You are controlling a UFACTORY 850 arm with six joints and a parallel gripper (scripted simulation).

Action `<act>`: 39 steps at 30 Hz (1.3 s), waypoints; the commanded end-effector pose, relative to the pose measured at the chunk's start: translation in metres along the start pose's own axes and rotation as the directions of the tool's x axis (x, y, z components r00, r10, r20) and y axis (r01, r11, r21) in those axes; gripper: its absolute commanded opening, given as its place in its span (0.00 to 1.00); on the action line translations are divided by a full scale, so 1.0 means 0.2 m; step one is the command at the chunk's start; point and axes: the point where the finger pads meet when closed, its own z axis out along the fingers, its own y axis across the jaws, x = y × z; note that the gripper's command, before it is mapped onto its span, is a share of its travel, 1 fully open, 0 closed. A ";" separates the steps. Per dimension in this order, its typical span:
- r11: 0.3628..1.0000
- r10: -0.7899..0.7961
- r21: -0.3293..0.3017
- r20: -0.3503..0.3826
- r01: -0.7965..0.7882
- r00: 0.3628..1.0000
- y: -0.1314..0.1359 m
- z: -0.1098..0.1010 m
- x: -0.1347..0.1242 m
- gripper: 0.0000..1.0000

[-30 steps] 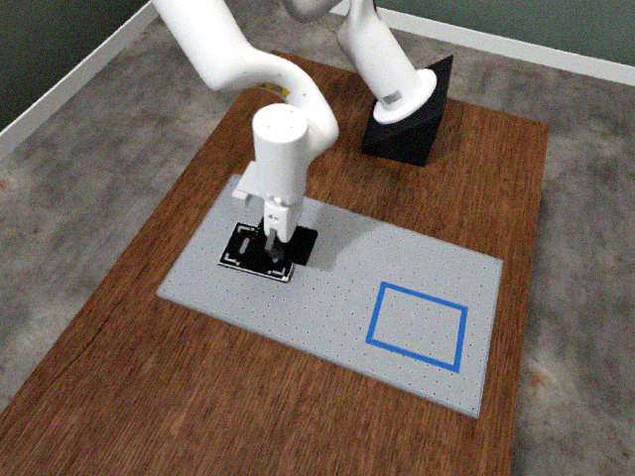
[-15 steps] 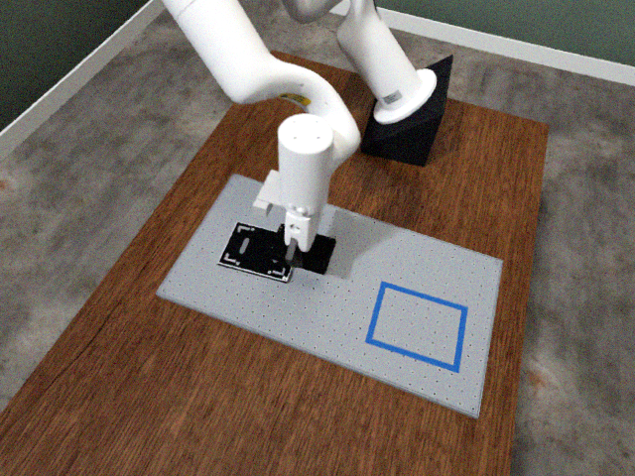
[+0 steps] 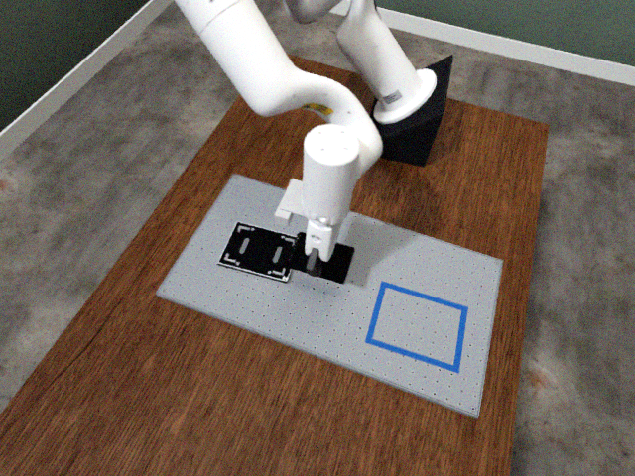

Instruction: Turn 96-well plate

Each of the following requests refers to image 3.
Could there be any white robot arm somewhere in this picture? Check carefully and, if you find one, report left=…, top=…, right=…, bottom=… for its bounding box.
left=175, top=0, right=437, bottom=228

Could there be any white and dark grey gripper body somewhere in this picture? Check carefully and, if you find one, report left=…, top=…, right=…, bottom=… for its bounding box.
left=306, top=219, right=343, bottom=262

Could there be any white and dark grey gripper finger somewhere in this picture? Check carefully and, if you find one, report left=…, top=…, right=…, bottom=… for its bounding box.
left=307, top=248, right=323, bottom=278

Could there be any blue tape rectangle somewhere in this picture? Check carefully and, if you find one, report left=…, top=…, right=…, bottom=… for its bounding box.
left=365, top=281, right=468, bottom=374

